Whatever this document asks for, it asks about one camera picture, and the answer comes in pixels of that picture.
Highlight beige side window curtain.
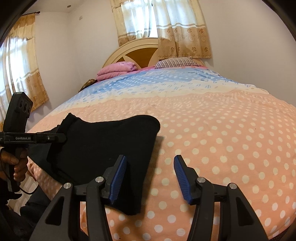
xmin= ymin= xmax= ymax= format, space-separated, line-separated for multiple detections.
xmin=0 ymin=14 xmax=49 ymax=128

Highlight black pants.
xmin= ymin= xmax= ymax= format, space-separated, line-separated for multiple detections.
xmin=29 ymin=113 xmax=160 ymax=215

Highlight striped pillow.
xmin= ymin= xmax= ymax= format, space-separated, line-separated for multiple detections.
xmin=154 ymin=57 xmax=203 ymax=69

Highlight beige floral window curtain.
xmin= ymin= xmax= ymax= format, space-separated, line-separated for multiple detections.
xmin=110 ymin=0 xmax=212 ymax=60

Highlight brown furry object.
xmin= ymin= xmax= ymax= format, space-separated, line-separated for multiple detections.
xmin=79 ymin=79 xmax=98 ymax=92

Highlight folded pink blanket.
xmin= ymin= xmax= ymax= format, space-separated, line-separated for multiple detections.
xmin=96 ymin=61 xmax=138 ymax=81

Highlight person's left hand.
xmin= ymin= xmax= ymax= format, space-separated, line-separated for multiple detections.
xmin=1 ymin=147 xmax=28 ymax=183

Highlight polka dot bedspread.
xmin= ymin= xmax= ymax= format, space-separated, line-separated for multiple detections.
xmin=32 ymin=68 xmax=295 ymax=240

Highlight cream wooden headboard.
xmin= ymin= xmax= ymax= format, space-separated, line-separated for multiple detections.
xmin=103 ymin=38 xmax=205 ymax=69

